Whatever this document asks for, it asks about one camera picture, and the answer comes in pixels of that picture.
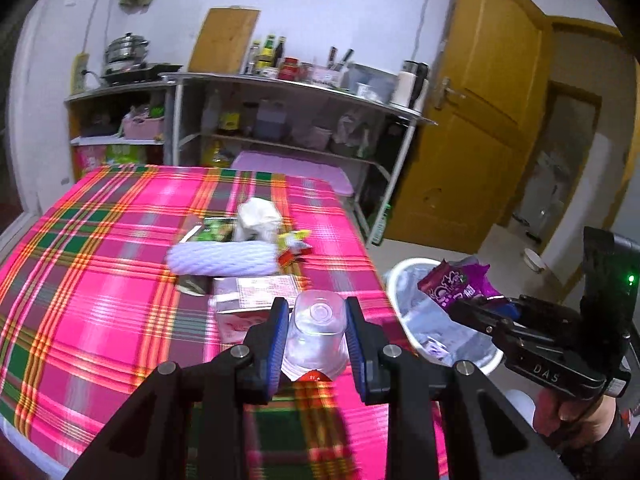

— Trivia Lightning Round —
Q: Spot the green cap sauce bottle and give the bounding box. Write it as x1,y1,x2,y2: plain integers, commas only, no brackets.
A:
255,35,276,73

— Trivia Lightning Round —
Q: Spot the steel steamer pot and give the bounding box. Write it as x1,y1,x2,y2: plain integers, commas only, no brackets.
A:
104,32,149,64

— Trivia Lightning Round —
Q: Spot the clear plastic cup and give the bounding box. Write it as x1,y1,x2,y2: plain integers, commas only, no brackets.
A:
282,289,349,382

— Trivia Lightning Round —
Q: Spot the red white milk carton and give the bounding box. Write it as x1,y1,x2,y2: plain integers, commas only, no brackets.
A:
209,274,303,344

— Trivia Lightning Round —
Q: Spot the purple snack wrapper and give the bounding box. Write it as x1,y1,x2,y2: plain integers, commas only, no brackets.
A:
418,256,501,310

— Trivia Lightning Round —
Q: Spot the black induction cooker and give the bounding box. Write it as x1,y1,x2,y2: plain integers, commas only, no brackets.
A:
102,63,181,86

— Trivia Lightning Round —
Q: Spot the dark soy sauce bottle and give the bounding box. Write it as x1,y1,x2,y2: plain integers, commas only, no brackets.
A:
271,36,286,68

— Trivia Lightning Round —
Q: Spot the white round trash bin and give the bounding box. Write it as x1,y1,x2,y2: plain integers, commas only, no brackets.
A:
385,258,503,375

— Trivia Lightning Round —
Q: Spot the pink plaid tablecloth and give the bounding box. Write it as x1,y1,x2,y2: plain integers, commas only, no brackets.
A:
1,166,408,479

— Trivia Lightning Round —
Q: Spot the yellow wooden door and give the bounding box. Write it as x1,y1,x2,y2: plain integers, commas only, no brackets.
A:
385,0,553,254

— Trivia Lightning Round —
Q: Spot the red lid jar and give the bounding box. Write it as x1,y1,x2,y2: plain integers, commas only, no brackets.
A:
278,56,299,81

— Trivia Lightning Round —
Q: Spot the green snack wrapper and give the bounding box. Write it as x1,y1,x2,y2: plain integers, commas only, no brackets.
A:
177,217,235,243

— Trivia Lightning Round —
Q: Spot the yellow candy wrapper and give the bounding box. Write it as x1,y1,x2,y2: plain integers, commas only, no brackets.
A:
277,230,312,268

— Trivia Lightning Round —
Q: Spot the white metal kitchen shelf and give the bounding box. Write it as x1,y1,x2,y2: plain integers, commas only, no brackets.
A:
162,73,429,246

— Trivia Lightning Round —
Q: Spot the white paper bag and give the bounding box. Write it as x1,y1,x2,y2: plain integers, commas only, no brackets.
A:
233,197,283,244

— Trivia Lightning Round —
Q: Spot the person's right hand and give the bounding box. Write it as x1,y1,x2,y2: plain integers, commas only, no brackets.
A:
533,389,617,448

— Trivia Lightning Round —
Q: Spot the wooden cutting board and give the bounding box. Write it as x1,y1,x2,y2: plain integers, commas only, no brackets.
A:
188,6,260,74

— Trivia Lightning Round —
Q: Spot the green glass bottle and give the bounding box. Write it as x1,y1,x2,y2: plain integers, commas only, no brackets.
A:
371,204,392,246

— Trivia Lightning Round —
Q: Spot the white foam net sleeve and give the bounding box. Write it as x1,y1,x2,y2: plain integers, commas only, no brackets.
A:
166,240,279,278

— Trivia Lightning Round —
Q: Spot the white electric kettle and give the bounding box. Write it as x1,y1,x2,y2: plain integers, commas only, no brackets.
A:
390,60,430,110

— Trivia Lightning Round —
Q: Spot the pink plastic basket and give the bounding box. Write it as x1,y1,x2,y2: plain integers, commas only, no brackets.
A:
122,115,165,141

